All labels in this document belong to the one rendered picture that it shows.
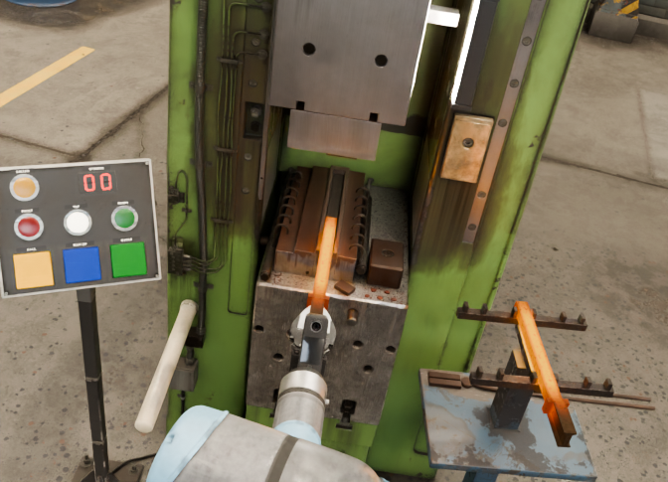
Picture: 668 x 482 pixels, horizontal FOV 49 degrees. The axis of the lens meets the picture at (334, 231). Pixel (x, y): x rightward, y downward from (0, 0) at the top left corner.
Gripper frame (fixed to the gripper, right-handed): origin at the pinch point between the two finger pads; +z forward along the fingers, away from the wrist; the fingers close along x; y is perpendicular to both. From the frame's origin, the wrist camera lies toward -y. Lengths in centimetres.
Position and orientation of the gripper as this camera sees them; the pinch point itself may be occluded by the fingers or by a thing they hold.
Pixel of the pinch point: (317, 307)
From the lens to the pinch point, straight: 154.7
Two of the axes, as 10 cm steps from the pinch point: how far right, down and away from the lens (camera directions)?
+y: -1.4, 8.0, 5.9
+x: 9.9, 1.6, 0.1
